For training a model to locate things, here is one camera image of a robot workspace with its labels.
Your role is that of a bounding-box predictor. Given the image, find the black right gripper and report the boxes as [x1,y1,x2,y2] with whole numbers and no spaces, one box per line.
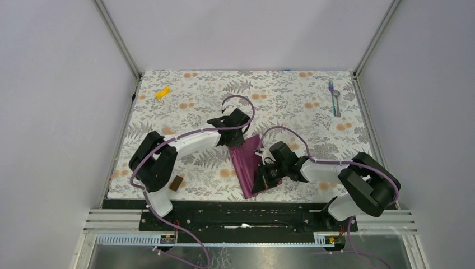
[252,161,287,194]

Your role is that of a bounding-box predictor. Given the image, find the purple cloth napkin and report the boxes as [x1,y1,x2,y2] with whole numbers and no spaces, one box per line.
[228,134,266,199]

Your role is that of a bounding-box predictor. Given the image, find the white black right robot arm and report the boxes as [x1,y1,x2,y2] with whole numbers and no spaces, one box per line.
[252,142,401,231]

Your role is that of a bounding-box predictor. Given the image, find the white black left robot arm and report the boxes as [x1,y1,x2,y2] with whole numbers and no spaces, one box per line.
[128,108,253,230]

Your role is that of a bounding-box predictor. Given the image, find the floral patterned table mat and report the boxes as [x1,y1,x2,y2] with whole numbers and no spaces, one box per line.
[108,70,386,204]

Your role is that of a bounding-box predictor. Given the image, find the brown rectangular block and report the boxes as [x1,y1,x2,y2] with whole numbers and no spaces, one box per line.
[169,175,184,192]

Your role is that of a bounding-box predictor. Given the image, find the yellow plastic block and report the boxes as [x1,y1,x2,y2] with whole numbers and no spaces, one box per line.
[155,86,171,100]

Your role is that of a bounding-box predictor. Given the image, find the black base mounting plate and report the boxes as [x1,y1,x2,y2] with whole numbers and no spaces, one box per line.
[139,200,359,244]

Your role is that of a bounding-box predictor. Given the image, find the silver spoon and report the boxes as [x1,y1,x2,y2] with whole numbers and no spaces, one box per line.
[333,90,341,118]

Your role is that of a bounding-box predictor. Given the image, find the iridescent fork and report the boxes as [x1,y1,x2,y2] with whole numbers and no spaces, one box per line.
[328,80,337,117]

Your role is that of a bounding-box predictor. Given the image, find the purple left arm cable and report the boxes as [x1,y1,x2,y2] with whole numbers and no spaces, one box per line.
[129,94,257,269]

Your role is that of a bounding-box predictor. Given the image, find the slotted grey cable duct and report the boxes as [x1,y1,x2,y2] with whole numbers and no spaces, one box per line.
[97,234,337,248]

